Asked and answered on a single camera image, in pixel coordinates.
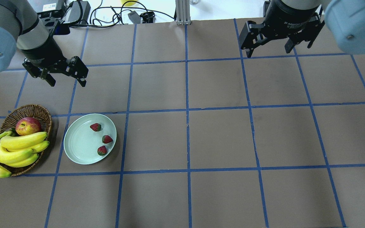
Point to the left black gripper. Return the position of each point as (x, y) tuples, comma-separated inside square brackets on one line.
[(44, 52)]

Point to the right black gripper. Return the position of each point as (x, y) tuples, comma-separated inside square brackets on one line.
[(286, 19)]

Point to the red strawberry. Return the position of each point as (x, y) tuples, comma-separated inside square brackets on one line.
[(96, 127), (106, 139), (102, 150)]

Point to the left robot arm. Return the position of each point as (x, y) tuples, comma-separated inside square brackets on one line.
[(21, 28)]

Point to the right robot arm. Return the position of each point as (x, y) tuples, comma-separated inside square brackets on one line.
[(346, 21)]

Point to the light green plate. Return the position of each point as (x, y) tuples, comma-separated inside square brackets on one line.
[(81, 143)]

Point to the black power adapter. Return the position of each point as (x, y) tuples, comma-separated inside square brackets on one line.
[(78, 12)]

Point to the red apple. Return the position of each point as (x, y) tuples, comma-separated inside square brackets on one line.
[(27, 126)]

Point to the wicker basket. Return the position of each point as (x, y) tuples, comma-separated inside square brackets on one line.
[(45, 119)]

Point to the yellow banana bunch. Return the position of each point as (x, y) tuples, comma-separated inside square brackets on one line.
[(20, 152)]

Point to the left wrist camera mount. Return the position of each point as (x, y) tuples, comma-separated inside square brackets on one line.
[(55, 26)]

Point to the aluminium frame post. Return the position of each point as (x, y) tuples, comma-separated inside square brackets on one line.
[(182, 10)]

